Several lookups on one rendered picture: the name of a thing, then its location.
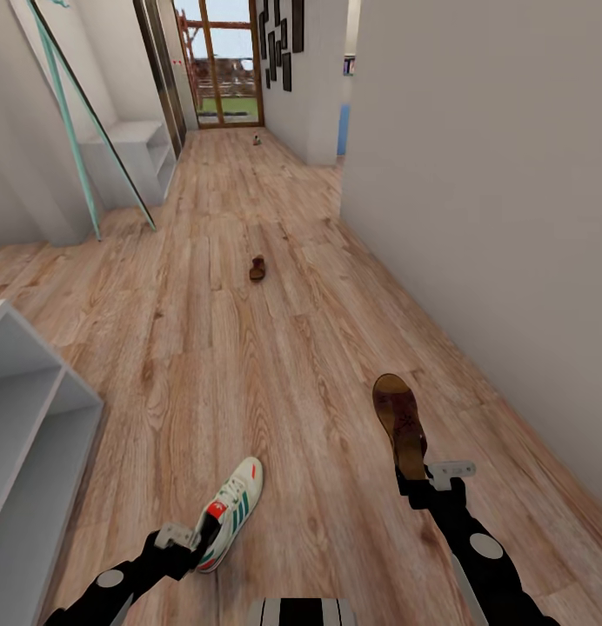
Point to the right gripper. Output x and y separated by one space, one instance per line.
422 495

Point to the door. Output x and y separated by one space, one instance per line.
220 43

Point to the sofa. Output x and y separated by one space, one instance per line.
343 128

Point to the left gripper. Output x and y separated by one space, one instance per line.
172 561

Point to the sandal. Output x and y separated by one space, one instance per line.
397 411
258 270

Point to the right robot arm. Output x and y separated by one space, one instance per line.
485 573

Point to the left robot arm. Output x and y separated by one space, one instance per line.
166 553

